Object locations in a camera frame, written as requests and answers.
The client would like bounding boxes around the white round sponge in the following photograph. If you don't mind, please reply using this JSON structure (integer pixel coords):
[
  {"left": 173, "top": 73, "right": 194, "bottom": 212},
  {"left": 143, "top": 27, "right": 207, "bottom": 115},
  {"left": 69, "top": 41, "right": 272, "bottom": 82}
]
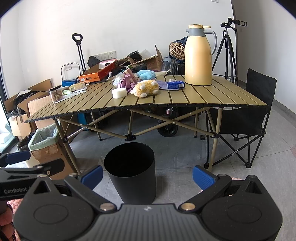
[{"left": 111, "top": 87, "right": 127, "bottom": 99}]

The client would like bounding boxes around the blue tissue pack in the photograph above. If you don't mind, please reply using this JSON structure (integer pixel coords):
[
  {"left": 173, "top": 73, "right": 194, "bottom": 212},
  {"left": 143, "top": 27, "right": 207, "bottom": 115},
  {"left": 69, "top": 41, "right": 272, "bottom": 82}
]
[{"left": 167, "top": 80, "right": 185, "bottom": 90}]

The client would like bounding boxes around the pink satin cloth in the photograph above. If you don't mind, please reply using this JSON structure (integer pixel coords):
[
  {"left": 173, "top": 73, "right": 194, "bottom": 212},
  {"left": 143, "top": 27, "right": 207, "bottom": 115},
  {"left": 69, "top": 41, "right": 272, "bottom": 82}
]
[{"left": 118, "top": 75, "right": 135, "bottom": 92}]

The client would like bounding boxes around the yellow hamster plush toy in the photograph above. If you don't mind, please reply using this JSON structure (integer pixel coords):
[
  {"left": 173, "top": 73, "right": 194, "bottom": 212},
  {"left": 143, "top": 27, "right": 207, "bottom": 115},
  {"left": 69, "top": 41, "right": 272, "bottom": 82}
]
[{"left": 130, "top": 79, "right": 159, "bottom": 98}]

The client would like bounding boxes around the purple knitted cloth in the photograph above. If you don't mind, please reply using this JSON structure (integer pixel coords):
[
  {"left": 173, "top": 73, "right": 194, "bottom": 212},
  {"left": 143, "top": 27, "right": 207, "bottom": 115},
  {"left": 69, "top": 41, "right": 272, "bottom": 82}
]
[{"left": 156, "top": 80, "right": 168, "bottom": 90}]

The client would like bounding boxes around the pink and white sponge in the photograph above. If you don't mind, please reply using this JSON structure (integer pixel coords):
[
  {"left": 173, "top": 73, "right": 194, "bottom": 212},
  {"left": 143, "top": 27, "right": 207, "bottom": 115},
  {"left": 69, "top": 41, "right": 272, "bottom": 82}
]
[{"left": 124, "top": 68, "right": 137, "bottom": 84}]

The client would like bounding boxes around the black round trash bin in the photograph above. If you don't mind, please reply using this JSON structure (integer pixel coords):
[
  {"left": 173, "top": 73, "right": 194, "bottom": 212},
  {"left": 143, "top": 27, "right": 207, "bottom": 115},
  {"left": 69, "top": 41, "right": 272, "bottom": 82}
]
[{"left": 104, "top": 142, "right": 157, "bottom": 205}]

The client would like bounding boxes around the person's left hand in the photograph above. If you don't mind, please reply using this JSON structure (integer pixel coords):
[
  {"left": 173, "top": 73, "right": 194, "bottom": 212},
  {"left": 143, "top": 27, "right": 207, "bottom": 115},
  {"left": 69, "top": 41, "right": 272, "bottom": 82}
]
[{"left": 1, "top": 203, "right": 16, "bottom": 241}]

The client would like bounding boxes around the cardboard box with liner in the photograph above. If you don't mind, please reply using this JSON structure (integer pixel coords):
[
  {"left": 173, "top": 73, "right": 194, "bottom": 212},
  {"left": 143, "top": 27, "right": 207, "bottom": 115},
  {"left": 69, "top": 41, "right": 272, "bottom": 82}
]
[{"left": 28, "top": 123, "right": 76, "bottom": 180}]

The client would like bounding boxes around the flat cardboard boxes pile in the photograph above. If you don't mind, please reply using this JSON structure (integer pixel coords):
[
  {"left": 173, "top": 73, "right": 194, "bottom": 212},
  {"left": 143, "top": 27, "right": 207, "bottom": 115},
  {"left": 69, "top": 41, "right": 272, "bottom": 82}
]
[{"left": 4, "top": 79, "right": 53, "bottom": 138}]

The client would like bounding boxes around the black cart wheel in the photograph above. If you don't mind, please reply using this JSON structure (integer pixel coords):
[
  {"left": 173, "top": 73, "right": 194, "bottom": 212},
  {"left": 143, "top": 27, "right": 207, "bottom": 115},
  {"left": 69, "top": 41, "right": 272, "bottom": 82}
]
[{"left": 158, "top": 124, "right": 178, "bottom": 138}]

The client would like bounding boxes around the black folding camp chair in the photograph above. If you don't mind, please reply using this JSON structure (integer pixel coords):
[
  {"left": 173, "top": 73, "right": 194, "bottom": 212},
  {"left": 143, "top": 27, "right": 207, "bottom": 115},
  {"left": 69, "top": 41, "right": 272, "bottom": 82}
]
[{"left": 213, "top": 68, "right": 277, "bottom": 168}]

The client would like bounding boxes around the folding slatted camping table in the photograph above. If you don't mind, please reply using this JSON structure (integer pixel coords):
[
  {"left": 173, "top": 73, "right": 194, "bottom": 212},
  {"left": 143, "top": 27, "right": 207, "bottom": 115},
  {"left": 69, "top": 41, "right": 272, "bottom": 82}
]
[{"left": 28, "top": 76, "right": 267, "bottom": 170}]

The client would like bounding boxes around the clear jar with snacks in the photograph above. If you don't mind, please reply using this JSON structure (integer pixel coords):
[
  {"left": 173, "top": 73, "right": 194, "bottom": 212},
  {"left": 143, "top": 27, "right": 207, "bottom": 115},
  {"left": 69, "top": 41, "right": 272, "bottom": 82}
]
[{"left": 49, "top": 85, "right": 64, "bottom": 103}]

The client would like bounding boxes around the small yellow paper box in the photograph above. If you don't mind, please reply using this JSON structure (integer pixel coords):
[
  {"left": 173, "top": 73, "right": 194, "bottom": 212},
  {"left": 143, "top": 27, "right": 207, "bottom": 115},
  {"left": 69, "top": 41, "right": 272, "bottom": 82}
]
[{"left": 69, "top": 82, "right": 86, "bottom": 92}]

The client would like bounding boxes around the crumpled clear plastic bag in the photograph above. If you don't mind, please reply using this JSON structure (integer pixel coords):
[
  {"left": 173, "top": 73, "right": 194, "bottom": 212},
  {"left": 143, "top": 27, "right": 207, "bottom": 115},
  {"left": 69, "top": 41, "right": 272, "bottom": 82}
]
[{"left": 112, "top": 73, "right": 125, "bottom": 88}]

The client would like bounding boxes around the orange cardboard box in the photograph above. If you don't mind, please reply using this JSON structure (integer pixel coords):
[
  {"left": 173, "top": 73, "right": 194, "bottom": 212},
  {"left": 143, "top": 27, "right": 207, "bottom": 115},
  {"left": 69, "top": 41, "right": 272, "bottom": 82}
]
[{"left": 78, "top": 59, "right": 118, "bottom": 82}]

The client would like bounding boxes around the blue plush toy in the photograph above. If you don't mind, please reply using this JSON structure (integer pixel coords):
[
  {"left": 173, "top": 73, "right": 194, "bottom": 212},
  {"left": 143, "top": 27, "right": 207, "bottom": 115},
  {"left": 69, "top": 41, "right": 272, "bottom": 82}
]
[{"left": 137, "top": 70, "right": 156, "bottom": 80}]

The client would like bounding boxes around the blue fabric bag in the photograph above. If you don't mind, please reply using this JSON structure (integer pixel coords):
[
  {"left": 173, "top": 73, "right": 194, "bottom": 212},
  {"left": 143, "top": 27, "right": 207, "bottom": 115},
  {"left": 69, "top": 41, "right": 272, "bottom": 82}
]
[{"left": 169, "top": 37, "right": 188, "bottom": 64}]

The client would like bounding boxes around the yellow thermos jug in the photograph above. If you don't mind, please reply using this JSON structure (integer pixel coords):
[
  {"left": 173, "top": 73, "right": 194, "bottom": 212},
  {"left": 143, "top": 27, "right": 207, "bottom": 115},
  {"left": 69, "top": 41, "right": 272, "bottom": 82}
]
[{"left": 185, "top": 24, "right": 217, "bottom": 86}]

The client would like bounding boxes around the grey water bottle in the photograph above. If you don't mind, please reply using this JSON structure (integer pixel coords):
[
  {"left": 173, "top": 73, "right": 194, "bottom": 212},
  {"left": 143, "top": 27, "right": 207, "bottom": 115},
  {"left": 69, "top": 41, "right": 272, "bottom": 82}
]
[{"left": 161, "top": 56, "right": 171, "bottom": 72}]

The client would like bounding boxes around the open brown cardboard box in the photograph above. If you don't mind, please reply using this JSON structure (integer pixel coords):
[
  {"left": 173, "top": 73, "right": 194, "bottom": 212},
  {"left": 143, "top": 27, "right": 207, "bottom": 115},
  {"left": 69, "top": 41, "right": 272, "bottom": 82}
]
[{"left": 128, "top": 45, "right": 163, "bottom": 71}]

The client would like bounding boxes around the woven rattan ball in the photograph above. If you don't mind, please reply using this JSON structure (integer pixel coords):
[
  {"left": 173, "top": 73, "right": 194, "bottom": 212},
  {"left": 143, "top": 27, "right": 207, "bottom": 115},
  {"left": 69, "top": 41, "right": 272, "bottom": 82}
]
[{"left": 169, "top": 42, "right": 185, "bottom": 60}]

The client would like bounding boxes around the chrome trolley frame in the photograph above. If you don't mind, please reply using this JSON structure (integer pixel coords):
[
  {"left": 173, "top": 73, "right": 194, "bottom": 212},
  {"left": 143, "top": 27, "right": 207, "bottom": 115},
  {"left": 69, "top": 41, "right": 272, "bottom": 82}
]
[{"left": 60, "top": 62, "right": 82, "bottom": 81}]

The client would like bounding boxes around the wall socket panel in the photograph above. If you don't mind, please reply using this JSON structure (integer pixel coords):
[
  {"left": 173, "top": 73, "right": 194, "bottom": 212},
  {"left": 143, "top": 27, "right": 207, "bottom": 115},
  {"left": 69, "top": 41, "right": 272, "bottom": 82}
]
[{"left": 94, "top": 51, "right": 116, "bottom": 61}]

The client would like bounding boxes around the black trolley handle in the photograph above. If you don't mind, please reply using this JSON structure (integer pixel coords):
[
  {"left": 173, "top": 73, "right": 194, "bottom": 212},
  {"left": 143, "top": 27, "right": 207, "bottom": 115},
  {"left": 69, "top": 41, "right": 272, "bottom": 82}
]
[{"left": 72, "top": 33, "right": 86, "bottom": 72}]

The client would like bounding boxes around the black camera tripod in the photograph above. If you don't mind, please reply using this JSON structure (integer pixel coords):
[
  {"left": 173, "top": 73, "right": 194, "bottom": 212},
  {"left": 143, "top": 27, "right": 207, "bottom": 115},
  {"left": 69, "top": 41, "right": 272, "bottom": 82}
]
[{"left": 212, "top": 18, "right": 247, "bottom": 85}]

